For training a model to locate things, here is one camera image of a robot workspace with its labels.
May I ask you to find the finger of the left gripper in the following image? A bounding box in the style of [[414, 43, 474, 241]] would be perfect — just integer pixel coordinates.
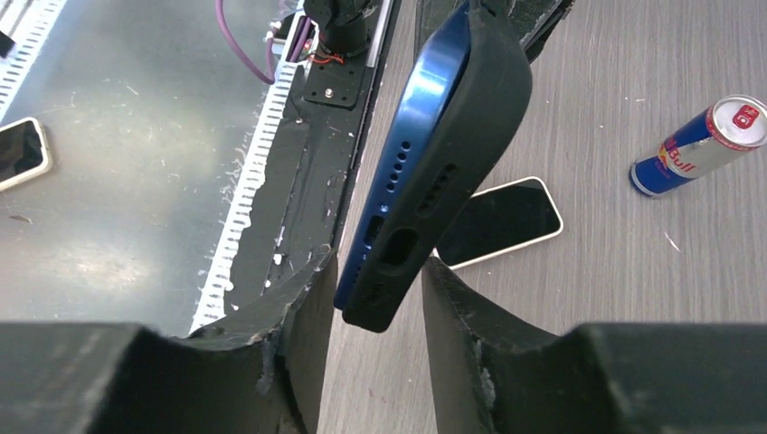
[[413, 0, 573, 63]]

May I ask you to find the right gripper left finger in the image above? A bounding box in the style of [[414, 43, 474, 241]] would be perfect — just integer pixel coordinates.
[[1, 245, 337, 433]]

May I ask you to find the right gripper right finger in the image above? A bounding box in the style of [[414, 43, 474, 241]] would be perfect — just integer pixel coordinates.
[[421, 258, 766, 433]]

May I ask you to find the black phone case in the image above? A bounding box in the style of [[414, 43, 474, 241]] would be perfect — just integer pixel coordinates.
[[340, 1, 532, 333]]

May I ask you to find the blue phone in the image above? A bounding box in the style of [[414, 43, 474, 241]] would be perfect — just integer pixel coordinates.
[[334, 1, 470, 310]]

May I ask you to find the phone in cream case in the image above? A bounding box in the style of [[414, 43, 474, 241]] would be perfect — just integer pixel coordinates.
[[433, 176, 563, 269]]

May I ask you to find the phone on metal sheet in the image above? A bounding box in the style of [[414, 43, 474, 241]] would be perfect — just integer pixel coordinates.
[[1, 117, 53, 192]]

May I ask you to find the Red Bull can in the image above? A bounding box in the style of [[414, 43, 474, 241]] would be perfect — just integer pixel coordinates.
[[629, 95, 766, 197]]

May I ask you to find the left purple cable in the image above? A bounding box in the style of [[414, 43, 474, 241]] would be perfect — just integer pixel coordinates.
[[214, 0, 313, 86]]

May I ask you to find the aluminium frame rail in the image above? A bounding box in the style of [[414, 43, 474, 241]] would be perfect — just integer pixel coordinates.
[[1, 0, 67, 119]]

